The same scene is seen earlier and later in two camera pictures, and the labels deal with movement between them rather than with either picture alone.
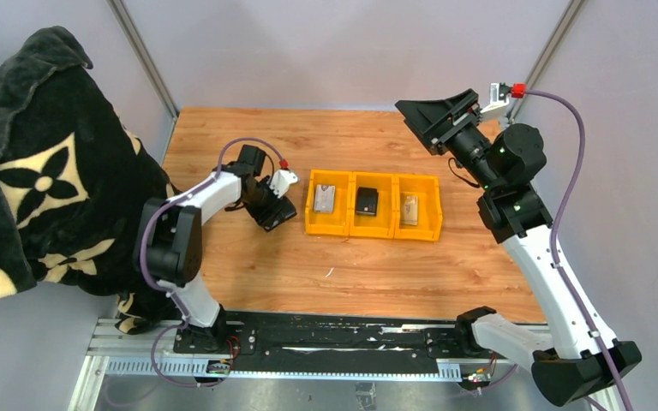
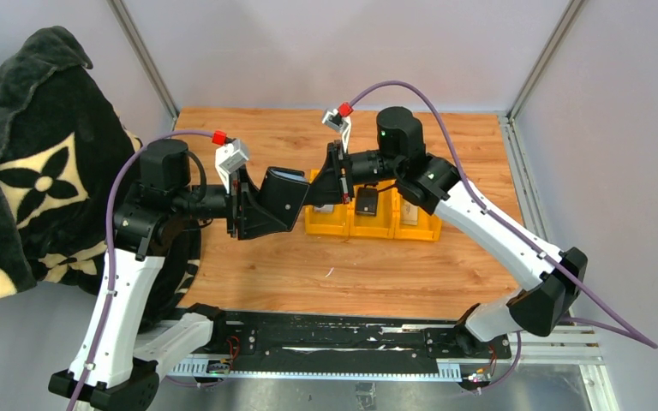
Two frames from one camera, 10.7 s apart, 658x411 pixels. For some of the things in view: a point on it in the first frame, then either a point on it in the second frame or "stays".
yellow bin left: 329,203 stays
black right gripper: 424,116 to 325,189
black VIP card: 367,201 stays
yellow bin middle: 383,224 stays
